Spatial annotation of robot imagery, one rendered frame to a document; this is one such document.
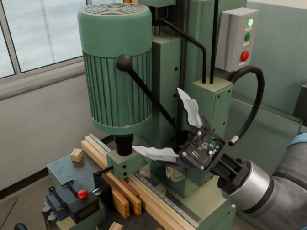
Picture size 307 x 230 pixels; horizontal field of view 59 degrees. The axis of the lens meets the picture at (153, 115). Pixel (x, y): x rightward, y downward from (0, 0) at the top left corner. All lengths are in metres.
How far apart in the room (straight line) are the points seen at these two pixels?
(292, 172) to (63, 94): 1.83
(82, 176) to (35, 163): 1.30
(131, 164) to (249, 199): 0.44
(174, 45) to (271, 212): 0.46
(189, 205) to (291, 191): 0.56
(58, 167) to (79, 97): 1.20
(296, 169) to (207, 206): 0.55
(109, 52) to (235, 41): 0.35
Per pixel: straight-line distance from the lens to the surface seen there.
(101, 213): 0.89
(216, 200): 1.12
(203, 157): 0.50
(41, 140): 2.26
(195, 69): 0.78
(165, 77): 0.75
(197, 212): 1.06
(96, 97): 0.71
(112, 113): 0.70
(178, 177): 0.91
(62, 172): 1.10
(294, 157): 0.61
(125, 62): 0.54
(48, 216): 0.91
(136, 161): 0.88
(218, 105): 0.78
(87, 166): 1.10
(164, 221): 0.87
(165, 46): 0.72
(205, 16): 0.75
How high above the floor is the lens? 1.63
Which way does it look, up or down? 32 degrees down
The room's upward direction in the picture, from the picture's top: straight up
